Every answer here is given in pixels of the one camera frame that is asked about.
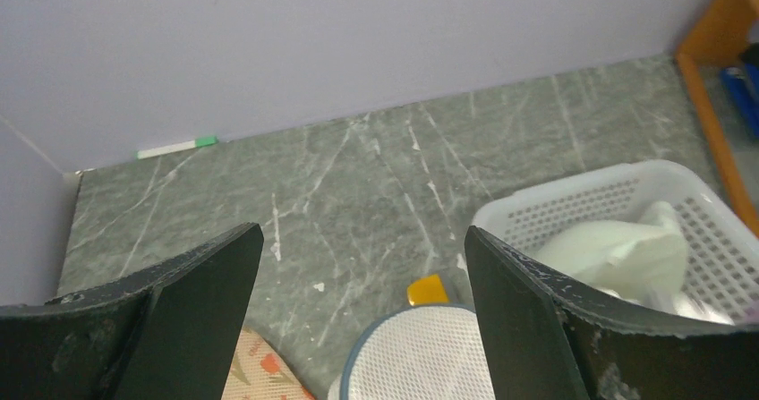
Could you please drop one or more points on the yellow grey block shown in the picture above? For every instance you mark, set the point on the yellow grey block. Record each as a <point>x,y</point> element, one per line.
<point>427,290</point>

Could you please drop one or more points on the orange wooden rack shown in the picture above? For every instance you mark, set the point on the orange wooden rack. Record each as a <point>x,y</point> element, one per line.
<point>715,41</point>

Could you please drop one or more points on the white green marker pen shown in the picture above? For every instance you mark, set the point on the white green marker pen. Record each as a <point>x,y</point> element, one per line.
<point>177,147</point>

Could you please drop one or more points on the tulip pattern mesh bag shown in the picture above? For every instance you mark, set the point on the tulip pattern mesh bag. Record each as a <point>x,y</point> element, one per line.
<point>258,372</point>

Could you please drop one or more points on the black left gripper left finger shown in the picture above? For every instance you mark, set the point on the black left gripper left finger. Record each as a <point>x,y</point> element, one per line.
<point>167,331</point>

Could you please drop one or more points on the white cloth in basket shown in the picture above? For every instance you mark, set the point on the white cloth in basket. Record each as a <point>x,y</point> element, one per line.
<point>642,262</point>

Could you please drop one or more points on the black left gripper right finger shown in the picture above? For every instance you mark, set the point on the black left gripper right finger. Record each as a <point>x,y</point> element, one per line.
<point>548,336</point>

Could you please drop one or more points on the white mesh laundry bag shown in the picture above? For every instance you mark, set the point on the white mesh laundry bag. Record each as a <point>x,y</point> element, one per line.
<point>423,352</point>

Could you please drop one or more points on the white plastic basket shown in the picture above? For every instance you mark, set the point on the white plastic basket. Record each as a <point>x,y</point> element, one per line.
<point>722,253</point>

